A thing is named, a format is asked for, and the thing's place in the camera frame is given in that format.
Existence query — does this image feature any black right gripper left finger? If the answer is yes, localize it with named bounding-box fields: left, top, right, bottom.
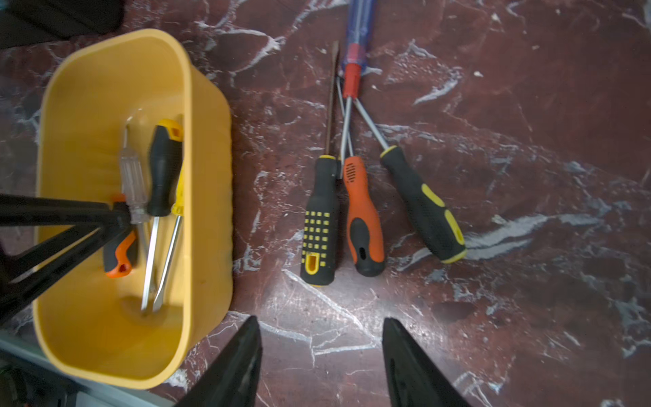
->
left=176, top=315, right=263, bottom=407

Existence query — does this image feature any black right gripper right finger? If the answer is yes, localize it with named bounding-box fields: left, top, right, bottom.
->
left=382, top=318, right=470, bottom=407

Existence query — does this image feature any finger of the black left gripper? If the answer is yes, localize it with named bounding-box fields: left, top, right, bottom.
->
left=1, top=194, right=132, bottom=324

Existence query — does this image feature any yellow plastic storage box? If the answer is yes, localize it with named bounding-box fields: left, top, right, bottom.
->
left=33, top=29, right=233, bottom=389

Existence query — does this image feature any yellow handle screwdriver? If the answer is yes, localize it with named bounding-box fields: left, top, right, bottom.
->
left=152, top=171, right=185, bottom=312

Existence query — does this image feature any black yellow-capped screwdriver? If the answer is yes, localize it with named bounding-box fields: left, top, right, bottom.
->
left=141, top=119, right=183, bottom=312

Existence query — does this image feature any small orange grey screwdriver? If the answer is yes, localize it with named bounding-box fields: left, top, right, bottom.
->
left=103, top=220, right=138, bottom=279

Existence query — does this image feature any orange black screwdriver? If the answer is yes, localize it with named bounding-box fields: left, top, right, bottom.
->
left=335, top=75, right=387, bottom=278

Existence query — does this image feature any black yellow-dotted screwdriver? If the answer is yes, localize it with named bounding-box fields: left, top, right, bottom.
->
left=299, top=40, right=342, bottom=288

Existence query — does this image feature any black yellow-striped screwdriver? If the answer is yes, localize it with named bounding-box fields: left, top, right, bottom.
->
left=353, top=97, right=468, bottom=265

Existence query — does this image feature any blue red transparent screwdriver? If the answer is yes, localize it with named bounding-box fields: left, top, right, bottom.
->
left=340, top=0, right=376, bottom=179

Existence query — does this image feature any black plastic toolbox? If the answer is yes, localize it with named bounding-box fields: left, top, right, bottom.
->
left=1, top=0, right=125, bottom=49

